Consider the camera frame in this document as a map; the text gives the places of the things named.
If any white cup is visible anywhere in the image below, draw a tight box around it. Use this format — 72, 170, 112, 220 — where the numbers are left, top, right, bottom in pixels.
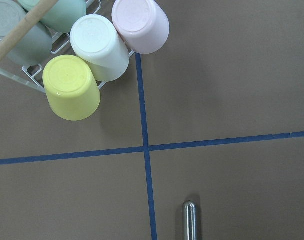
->
70, 14, 130, 82

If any yellow cup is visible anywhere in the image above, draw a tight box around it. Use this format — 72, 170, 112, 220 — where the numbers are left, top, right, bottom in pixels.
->
42, 55, 101, 121

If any wooden rack handle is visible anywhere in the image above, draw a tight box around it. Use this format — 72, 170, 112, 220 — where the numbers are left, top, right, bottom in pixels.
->
0, 0, 58, 62

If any white wire cup rack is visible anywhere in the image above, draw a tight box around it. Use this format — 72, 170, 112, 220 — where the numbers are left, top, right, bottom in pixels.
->
0, 0, 136, 94

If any pink cup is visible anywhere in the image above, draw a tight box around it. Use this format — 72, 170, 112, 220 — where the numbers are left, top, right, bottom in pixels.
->
111, 0, 170, 55

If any grey cup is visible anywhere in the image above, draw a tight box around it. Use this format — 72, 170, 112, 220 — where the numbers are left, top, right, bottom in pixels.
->
0, 0, 54, 67

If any steel muddler with black tip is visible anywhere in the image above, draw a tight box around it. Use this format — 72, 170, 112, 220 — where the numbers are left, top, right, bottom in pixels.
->
182, 200, 198, 240

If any green cup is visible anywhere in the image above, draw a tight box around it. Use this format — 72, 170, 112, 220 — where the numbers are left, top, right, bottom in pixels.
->
17, 0, 87, 34

